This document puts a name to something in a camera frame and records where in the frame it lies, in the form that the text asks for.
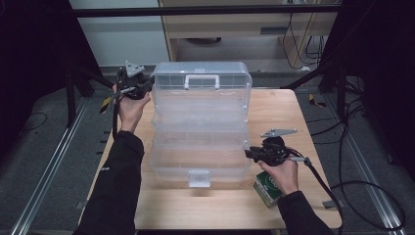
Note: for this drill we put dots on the green cardboard box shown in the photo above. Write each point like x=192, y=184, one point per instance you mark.
x=264, y=191

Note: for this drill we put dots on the dark curtain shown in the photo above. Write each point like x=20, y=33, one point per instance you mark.
x=385, y=65
x=32, y=58

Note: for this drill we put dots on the aluminium floor rail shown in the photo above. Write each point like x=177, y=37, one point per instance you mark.
x=365, y=169
x=49, y=166

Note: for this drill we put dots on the yellow black striped tape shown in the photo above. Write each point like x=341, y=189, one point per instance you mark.
x=314, y=101
x=105, y=106

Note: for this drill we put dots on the light wooden desk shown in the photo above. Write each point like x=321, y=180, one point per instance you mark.
x=228, y=24

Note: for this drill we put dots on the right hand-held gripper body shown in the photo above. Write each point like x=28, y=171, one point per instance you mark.
x=274, y=151

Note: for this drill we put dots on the white cabinet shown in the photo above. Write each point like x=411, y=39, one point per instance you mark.
x=124, y=42

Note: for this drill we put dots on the person's right hand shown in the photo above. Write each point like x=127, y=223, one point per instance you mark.
x=285, y=178

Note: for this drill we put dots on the black horizontal frame bar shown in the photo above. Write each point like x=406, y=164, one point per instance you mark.
x=195, y=10

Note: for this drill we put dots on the black metal stand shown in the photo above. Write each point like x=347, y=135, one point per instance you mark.
x=70, y=98
x=341, y=91

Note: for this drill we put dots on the clear plastic storage box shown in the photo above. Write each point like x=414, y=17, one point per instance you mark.
x=199, y=137

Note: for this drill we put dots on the person's left hand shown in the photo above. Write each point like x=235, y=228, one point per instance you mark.
x=130, y=112

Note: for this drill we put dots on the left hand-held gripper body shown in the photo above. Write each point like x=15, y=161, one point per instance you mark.
x=132, y=88

